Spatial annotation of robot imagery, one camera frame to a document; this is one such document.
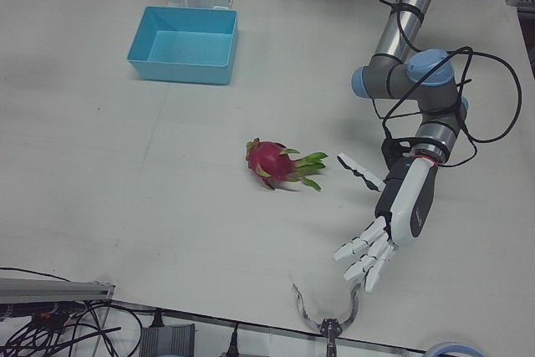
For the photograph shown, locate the white dexterous robot hand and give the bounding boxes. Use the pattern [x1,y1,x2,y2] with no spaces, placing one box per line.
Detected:
[333,151,441,293]

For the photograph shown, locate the red dragon fruit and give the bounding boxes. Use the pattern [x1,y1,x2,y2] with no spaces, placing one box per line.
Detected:
[244,137,329,193]

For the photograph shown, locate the metal spring clamp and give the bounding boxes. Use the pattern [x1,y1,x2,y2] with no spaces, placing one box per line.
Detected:
[291,281,363,357]

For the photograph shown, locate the light blue container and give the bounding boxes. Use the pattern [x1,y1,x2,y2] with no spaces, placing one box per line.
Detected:
[428,340,476,357]

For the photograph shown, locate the light blue plastic bin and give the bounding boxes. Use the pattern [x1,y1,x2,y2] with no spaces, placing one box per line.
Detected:
[126,6,239,86]

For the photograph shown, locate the grey electronics box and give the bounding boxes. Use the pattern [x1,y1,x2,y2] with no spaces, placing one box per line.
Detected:
[140,323,196,357]

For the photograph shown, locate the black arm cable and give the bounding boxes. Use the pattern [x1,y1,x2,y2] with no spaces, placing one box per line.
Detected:
[378,0,523,170]

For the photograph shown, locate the aluminium extrusion rail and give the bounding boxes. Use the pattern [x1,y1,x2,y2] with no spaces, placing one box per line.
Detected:
[0,277,116,303]

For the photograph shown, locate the tangled black floor cable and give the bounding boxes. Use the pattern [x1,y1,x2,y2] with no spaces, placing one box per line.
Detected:
[0,267,143,357]

